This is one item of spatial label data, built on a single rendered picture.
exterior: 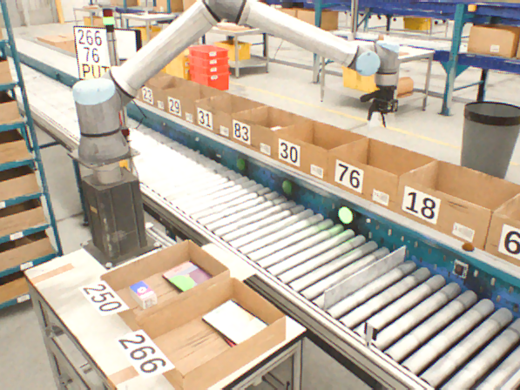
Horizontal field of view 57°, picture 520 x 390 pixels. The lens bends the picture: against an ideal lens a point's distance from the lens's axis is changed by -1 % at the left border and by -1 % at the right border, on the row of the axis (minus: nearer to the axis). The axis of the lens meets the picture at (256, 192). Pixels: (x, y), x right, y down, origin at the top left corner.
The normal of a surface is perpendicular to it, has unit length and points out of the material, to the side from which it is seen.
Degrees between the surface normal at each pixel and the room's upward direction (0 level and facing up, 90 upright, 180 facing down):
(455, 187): 90
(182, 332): 1
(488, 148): 95
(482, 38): 89
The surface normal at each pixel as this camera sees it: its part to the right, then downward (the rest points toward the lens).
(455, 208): -0.78, 0.29
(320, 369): -0.02, -0.90
